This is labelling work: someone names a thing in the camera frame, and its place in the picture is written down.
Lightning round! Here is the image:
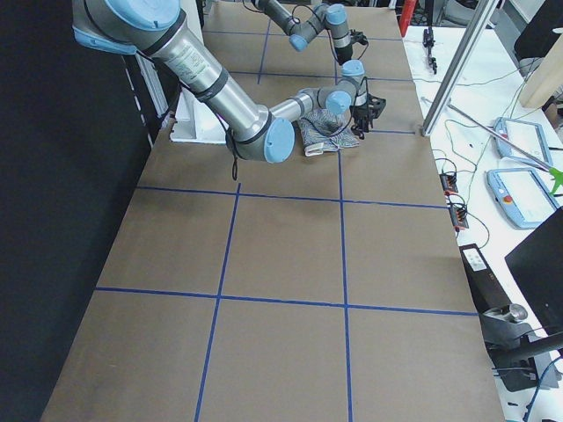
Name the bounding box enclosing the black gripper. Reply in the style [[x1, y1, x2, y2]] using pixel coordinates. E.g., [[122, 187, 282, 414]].
[[335, 44, 353, 64], [351, 103, 377, 140]]

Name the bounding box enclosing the striped polo shirt white collar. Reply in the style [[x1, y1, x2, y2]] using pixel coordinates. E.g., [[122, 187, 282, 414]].
[[297, 109, 360, 157]]

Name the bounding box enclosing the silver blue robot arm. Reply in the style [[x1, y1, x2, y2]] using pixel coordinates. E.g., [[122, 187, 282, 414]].
[[72, 1, 386, 164], [252, 0, 353, 65]]

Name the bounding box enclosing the black clamp tool on table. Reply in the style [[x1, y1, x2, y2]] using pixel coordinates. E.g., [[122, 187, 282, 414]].
[[422, 25, 437, 75]]

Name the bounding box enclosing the upper blue teach pendant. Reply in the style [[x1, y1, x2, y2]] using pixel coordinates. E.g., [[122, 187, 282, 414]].
[[494, 118, 552, 165]]

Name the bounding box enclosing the blue teach pendant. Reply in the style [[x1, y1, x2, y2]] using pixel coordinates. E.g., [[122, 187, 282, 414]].
[[486, 168, 559, 229], [494, 118, 552, 165]]

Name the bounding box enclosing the lower blue teach pendant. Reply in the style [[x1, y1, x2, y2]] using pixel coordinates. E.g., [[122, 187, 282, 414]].
[[486, 168, 559, 229]]

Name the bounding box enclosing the green tipped grabber stick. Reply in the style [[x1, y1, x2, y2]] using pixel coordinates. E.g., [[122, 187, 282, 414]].
[[447, 103, 562, 197]]

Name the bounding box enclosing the black box white label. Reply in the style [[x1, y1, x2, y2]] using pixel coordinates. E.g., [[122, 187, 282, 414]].
[[459, 244, 511, 313]]

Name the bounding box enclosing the black monitor on stand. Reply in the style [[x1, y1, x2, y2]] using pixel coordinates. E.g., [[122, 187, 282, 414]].
[[479, 208, 562, 392]]

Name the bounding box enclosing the silver round knob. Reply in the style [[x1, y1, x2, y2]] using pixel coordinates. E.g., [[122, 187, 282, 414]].
[[507, 303, 528, 324]]

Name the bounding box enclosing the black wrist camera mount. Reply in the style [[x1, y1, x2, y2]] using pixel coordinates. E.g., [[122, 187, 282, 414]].
[[368, 96, 386, 120], [349, 29, 369, 46]]

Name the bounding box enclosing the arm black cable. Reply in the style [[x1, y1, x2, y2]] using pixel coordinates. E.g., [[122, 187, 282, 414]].
[[240, 0, 366, 62], [131, 43, 375, 182]]

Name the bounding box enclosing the aluminium extrusion frame post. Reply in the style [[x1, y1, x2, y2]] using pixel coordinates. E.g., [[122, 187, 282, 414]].
[[421, 0, 498, 137]]

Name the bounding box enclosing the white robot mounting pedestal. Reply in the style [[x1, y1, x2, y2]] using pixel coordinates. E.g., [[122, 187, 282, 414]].
[[171, 88, 225, 145]]

